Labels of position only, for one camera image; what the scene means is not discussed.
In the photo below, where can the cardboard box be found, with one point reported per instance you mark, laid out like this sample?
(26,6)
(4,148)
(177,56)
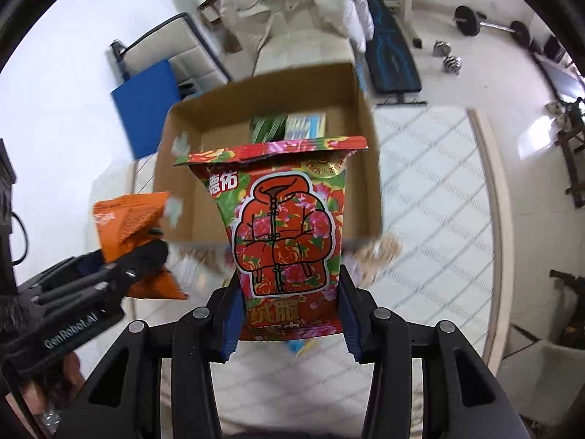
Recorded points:
(269,151)

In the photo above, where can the black weight bench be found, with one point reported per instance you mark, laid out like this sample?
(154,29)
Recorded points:
(392,52)

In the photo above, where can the red floral snack packet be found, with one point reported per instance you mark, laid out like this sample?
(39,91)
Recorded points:
(285,242)

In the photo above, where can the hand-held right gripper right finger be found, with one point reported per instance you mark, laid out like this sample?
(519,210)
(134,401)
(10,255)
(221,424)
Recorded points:
(349,324)

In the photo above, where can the black barbell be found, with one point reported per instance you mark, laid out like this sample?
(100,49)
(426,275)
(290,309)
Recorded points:
(491,23)

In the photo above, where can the white puffer jacket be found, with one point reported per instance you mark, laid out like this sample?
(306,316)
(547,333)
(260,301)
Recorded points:
(292,4)

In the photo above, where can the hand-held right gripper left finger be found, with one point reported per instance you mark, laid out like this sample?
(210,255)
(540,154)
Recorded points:
(229,324)

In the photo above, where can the green snack packet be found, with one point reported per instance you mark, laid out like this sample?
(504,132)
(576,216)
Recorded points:
(268,129)

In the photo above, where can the dark wooden furniture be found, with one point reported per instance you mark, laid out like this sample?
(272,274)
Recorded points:
(571,146)

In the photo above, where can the white storage bin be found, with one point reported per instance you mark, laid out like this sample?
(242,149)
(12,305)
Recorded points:
(546,384)

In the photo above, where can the black frame chair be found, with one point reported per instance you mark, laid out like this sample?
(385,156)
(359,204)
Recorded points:
(183,55)

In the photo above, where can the orange snack packet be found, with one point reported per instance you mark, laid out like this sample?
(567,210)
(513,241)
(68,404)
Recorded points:
(132,233)

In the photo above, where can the blue folded mat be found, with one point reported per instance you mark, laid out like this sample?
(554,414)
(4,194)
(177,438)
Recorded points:
(145,105)

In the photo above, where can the person's left hand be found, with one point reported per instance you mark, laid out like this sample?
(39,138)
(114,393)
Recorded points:
(48,386)

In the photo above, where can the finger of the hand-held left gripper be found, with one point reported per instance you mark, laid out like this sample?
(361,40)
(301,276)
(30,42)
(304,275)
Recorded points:
(139,258)

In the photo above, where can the chrome dumbbell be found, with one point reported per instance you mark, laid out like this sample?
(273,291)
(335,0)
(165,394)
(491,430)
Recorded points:
(442,48)
(452,65)

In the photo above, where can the light blue snack packet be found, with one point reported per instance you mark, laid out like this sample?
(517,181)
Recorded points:
(305,125)

